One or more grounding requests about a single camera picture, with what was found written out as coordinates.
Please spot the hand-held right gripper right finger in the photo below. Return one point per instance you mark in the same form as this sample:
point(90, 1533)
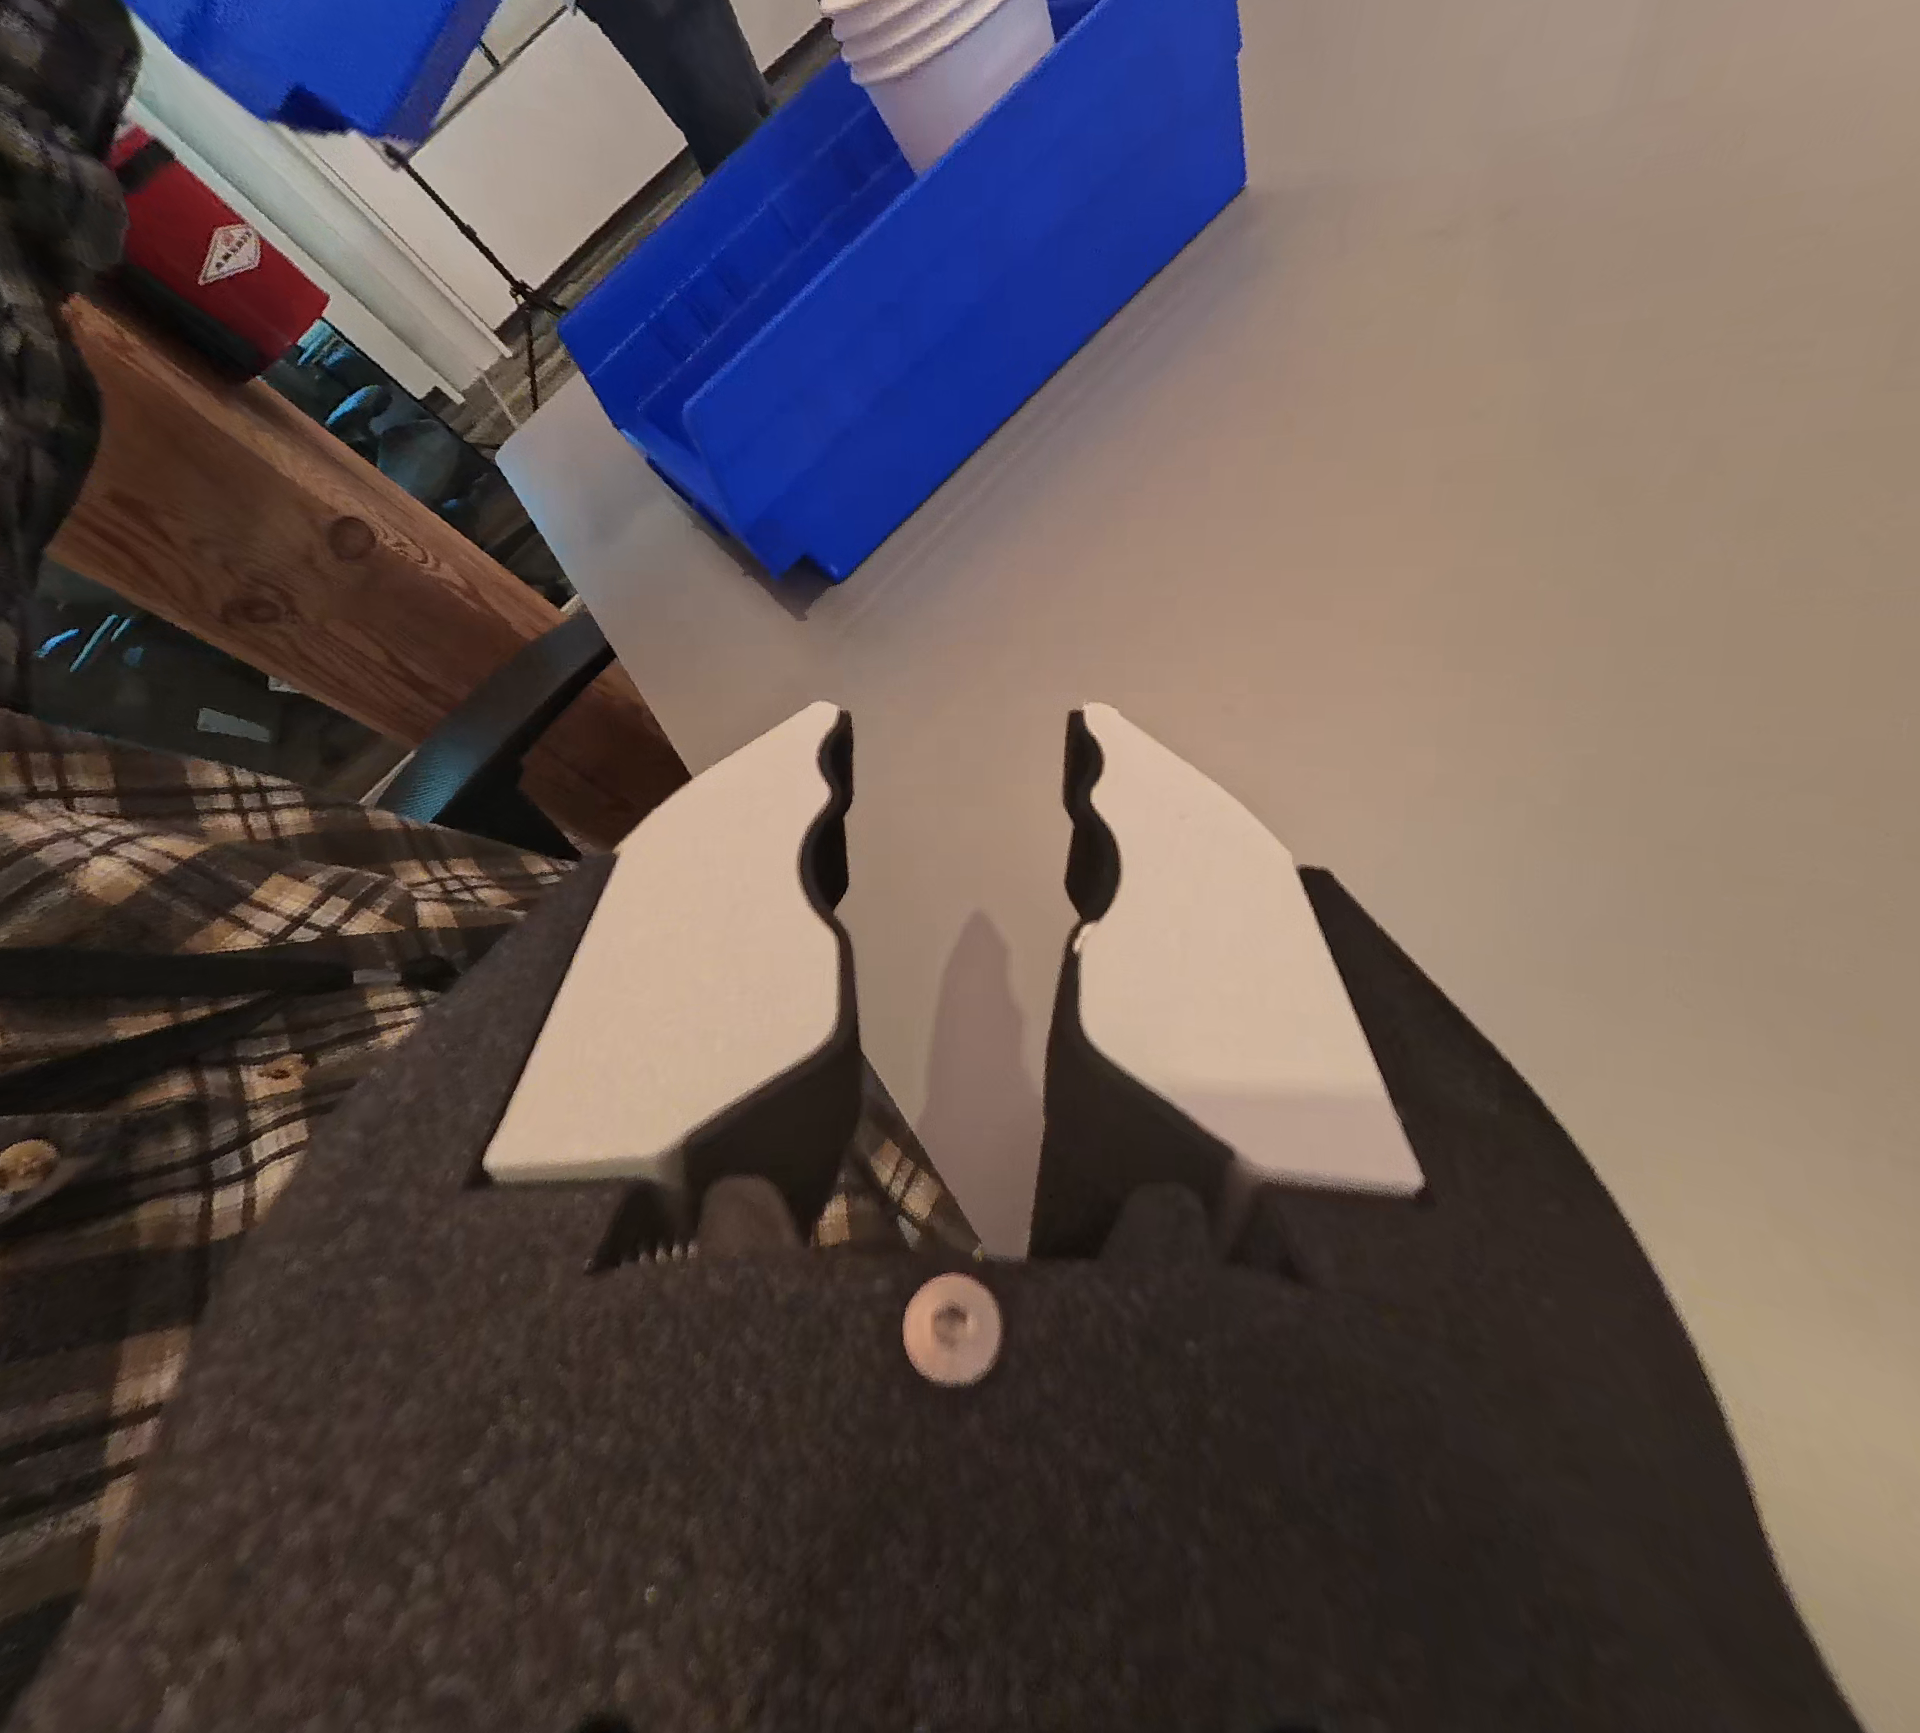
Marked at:
point(1231, 1013)

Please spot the person's left forearm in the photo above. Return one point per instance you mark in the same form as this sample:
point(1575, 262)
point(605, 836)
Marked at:
point(45, 189)

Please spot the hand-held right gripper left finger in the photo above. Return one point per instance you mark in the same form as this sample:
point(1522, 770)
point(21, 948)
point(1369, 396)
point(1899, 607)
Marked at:
point(677, 996)

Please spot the black office chair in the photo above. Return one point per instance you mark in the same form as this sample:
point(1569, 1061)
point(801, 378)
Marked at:
point(495, 729)

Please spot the wooden pillar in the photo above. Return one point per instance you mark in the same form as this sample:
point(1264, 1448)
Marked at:
point(269, 515)

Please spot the red fire extinguisher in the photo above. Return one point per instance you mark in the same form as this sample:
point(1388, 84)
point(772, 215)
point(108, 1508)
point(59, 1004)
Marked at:
point(211, 248)

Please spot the person in plaid shirt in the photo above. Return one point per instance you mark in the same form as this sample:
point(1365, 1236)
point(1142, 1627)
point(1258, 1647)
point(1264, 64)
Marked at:
point(181, 894)

